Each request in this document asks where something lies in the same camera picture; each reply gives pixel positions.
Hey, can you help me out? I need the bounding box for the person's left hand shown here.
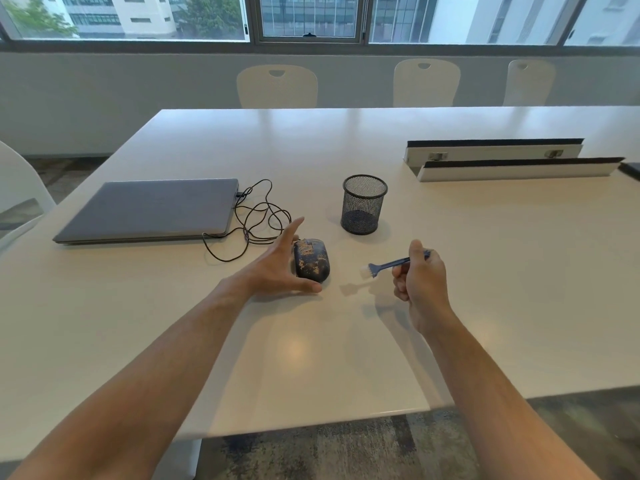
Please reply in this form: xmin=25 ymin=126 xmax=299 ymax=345
xmin=221 ymin=217 xmax=324 ymax=302

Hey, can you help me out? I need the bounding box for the person's right hand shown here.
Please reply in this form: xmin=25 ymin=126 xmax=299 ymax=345
xmin=392 ymin=239 xmax=454 ymax=337

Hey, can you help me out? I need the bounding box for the worn dark blue computer mouse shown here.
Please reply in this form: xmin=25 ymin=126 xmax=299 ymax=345
xmin=292 ymin=238 xmax=332 ymax=283

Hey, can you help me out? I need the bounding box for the blue cleaning brush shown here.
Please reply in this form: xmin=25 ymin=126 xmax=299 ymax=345
xmin=358 ymin=249 xmax=432 ymax=282

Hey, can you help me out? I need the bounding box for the person's left forearm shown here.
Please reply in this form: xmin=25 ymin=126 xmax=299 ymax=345
xmin=9 ymin=280 xmax=251 ymax=480

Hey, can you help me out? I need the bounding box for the person's right forearm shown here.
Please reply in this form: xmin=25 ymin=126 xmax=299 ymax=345
xmin=422 ymin=314 xmax=601 ymax=480

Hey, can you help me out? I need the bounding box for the black mesh pen cup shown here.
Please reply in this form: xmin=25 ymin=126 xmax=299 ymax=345
xmin=340 ymin=175 xmax=389 ymax=235

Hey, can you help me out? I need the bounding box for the white chair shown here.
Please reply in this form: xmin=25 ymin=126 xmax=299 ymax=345
xmin=236 ymin=64 xmax=319 ymax=110
xmin=502 ymin=59 xmax=557 ymax=107
xmin=392 ymin=58 xmax=462 ymax=108
xmin=0 ymin=140 xmax=57 ymax=251

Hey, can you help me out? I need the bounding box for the grey closed laptop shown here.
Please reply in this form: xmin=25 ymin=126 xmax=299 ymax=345
xmin=52 ymin=178 xmax=241 ymax=245

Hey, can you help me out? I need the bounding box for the white table leg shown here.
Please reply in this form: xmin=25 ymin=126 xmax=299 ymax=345
xmin=149 ymin=437 xmax=203 ymax=480

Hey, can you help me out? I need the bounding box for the black cable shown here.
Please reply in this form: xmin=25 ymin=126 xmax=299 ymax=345
xmin=201 ymin=179 xmax=293 ymax=264

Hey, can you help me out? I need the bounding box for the white table cable flap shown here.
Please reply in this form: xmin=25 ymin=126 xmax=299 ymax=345
xmin=403 ymin=138 xmax=585 ymax=166
xmin=417 ymin=157 xmax=626 ymax=183

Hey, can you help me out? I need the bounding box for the grey window frame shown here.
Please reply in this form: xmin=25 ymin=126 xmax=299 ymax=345
xmin=0 ymin=0 xmax=640 ymax=57

